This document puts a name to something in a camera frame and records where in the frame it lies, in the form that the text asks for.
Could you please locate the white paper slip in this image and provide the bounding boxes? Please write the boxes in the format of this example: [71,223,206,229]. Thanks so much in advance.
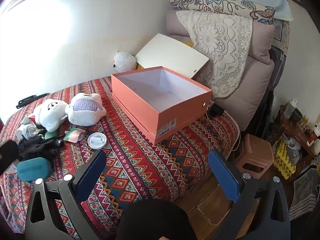
[4,164,18,175]

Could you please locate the plastic bottle with white cap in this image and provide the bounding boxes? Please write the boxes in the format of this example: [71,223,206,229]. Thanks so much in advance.
[284,99,299,119]

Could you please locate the pink padded cushion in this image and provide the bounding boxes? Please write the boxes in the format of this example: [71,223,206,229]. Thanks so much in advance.
[165,9,275,133]

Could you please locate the black power adapter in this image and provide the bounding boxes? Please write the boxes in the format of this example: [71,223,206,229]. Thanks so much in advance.
[208,102,224,119]

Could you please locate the black fuzzy gloves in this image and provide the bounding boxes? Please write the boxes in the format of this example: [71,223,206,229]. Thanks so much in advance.
[19,134,66,164]

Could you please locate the white shoebox lid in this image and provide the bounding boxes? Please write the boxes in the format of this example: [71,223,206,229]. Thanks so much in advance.
[135,33,209,79]

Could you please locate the pink plastic stool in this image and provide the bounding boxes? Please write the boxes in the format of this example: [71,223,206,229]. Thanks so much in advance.
[235,134,274,178]

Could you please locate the black rounded object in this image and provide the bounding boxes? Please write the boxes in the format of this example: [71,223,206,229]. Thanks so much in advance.
[0,140,19,174]

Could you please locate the white plush toy purple gingham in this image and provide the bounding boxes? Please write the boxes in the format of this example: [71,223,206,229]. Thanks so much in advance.
[65,93,107,126]

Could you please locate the yellow egg tray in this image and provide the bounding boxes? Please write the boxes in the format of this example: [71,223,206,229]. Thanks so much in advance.
[272,139,300,179]

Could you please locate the black plastic clip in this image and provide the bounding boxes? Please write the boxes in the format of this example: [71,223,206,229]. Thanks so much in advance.
[16,93,50,109]

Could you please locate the light blue pillow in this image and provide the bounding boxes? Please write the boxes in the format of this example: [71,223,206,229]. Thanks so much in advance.
[247,0,293,22]

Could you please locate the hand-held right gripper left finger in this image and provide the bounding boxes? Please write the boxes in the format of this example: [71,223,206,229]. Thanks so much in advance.
[24,150,107,240]

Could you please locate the striped grey cloth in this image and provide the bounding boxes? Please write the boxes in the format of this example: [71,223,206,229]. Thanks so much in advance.
[290,165,320,213]

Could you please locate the red patterned woven blanket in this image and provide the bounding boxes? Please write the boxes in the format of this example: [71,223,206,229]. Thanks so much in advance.
[0,76,240,240]

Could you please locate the fluffy white round plush toy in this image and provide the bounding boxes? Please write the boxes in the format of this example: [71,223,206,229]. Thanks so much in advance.
[112,51,138,72]

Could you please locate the white round plastic lid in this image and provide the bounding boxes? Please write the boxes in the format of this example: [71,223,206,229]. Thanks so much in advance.
[87,133,106,150]

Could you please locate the floral print pillow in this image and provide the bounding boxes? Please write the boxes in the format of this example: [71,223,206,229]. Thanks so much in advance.
[168,0,276,21]

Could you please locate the pastel striped pouch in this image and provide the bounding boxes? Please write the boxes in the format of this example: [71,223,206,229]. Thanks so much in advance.
[64,127,85,143]

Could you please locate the white plush bunny toy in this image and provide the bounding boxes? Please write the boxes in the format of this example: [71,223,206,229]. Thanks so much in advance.
[32,99,68,132]

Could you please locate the orange cardboard shoebox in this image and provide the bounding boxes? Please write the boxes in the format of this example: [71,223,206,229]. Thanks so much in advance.
[111,66,213,145]

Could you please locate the white cable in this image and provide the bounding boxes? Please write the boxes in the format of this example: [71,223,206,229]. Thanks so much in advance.
[206,115,241,152]

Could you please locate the teal zip case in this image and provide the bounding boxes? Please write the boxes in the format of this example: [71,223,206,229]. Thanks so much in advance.
[17,157,52,182]

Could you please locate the white crumpled sock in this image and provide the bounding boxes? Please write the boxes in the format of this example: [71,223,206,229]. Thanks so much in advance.
[16,124,38,140]

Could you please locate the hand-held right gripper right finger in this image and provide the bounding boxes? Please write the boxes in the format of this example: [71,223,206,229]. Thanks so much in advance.
[208,150,292,240]

